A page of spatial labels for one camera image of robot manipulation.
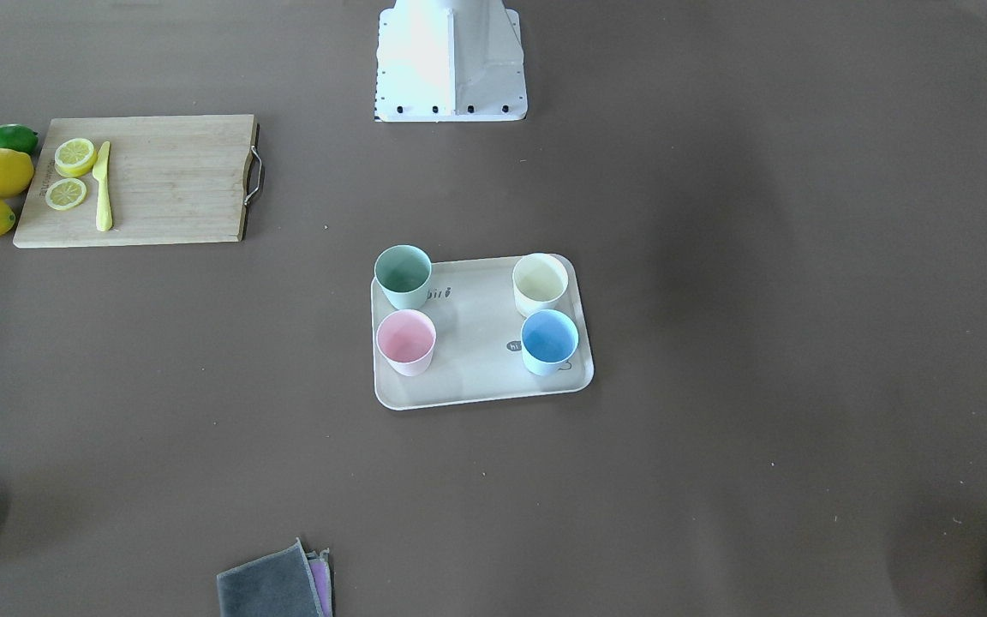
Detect cream cup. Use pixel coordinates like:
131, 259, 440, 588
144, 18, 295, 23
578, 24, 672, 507
512, 253, 570, 319

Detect blue cup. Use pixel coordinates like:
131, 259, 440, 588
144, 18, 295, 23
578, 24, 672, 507
520, 309, 579, 376

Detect pink cup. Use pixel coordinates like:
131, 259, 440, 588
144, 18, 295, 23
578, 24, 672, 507
374, 309, 436, 376

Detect green cup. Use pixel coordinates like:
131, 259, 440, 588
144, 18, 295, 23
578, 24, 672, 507
374, 245, 434, 309

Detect cream rabbit tray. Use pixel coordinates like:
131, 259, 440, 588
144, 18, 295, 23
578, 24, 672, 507
373, 256, 595, 410

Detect grey folded cloth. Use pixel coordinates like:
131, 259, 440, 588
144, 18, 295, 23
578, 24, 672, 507
216, 542, 334, 616

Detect wooden cutting board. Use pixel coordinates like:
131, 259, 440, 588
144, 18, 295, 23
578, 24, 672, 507
13, 114, 258, 249

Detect yellow plastic knife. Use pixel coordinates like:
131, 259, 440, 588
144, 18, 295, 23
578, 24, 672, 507
91, 141, 113, 233

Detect lemon slice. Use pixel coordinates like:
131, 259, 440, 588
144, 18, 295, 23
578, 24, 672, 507
44, 178, 87, 211
52, 138, 98, 178

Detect green lime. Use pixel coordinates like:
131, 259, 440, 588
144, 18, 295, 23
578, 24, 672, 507
0, 123, 39, 155

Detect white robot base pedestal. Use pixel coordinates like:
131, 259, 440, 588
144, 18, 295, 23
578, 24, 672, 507
374, 1, 529, 123

